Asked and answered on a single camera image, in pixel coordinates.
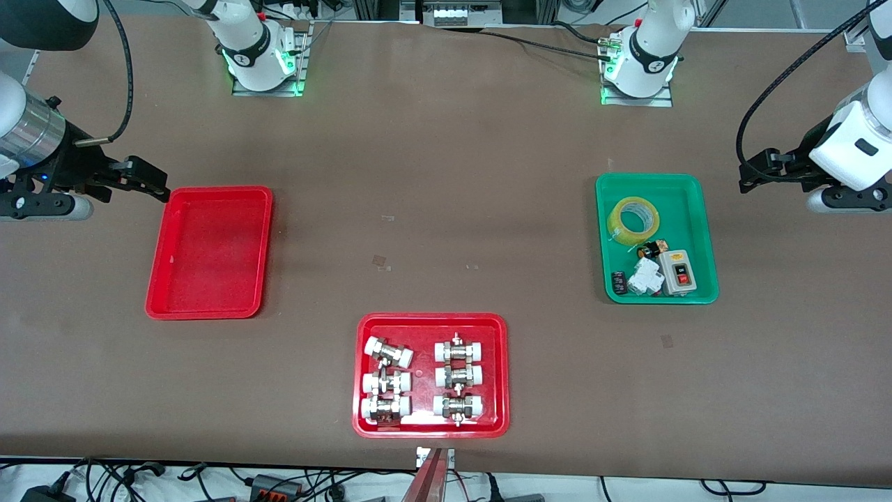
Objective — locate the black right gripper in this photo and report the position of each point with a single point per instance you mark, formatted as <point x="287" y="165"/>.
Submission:
<point x="78" y="166"/>

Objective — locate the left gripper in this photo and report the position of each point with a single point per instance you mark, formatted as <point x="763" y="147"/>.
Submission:
<point x="792" y="166"/>

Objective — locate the yellow tape roll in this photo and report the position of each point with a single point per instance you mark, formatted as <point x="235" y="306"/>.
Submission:
<point x="620" y="226"/>

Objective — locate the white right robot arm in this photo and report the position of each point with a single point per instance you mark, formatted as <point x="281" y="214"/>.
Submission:
<point x="251" y="49"/>

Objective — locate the green plastic tray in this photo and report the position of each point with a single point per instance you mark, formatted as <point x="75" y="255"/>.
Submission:
<point x="700" y="209"/>

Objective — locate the empty red plastic tray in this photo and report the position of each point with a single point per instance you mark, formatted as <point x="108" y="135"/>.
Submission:
<point x="209" y="251"/>

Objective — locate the red tray with fittings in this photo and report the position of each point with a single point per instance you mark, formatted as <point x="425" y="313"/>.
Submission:
<point x="425" y="328"/>

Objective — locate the small black brown component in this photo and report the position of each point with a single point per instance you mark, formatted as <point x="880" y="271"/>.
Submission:
<point x="655" y="249"/>

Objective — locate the white circuit breaker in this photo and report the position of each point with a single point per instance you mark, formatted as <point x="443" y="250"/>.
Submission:
<point x="644" y="279"/>

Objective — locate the small black red component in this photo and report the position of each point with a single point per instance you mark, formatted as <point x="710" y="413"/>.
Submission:
<point x="619" y="282"/>

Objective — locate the metal fitting with white caps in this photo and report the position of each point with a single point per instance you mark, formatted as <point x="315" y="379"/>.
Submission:
<point x="458" y="406"/>
<point x="388" y="352"/>
<point x="385" y="382"/>
<point x="458" y="350"/>
<point x="458" y="376"/>
<point x="385" y="408"/>

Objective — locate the black power adapter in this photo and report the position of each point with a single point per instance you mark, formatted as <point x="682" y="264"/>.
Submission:
<point x="45" y="493"/>

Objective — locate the black orange connector box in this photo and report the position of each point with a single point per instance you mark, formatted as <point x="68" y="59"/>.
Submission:
<point x="275" y="486"/>

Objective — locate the grey power strip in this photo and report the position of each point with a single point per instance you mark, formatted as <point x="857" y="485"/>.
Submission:
<point x="460" y="12"/>

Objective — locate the reddish aluminium profile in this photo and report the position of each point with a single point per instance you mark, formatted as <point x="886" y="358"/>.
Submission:
<point x="425" y="484"/>

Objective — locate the grey switch box red button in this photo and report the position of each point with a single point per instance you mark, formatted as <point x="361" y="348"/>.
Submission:
<point x="677" y="272"/>

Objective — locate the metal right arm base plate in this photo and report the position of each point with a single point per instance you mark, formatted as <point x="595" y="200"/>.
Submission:
<point x="301" y="63"/>

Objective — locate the small silver bracket plate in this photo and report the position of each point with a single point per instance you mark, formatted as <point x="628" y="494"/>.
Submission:
<point x="449" y="457"/>

